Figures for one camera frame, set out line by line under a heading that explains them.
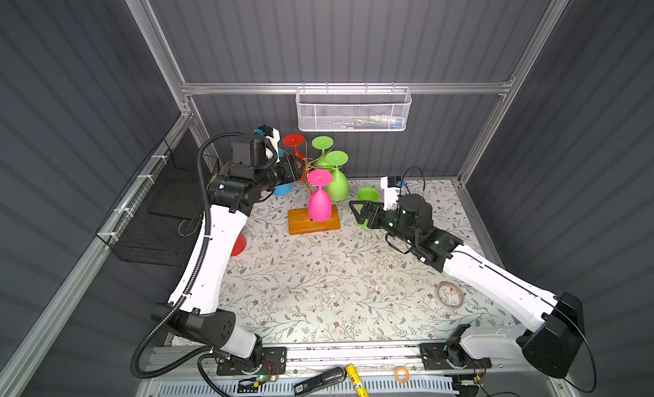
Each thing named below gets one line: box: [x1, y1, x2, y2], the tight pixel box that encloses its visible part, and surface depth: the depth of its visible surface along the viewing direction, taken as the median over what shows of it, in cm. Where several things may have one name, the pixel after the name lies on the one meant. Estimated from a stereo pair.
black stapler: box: [292, 366, 348, 397], surface depth 68 cm
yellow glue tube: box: [345, 363, 370, 397], surface depth 71 cm
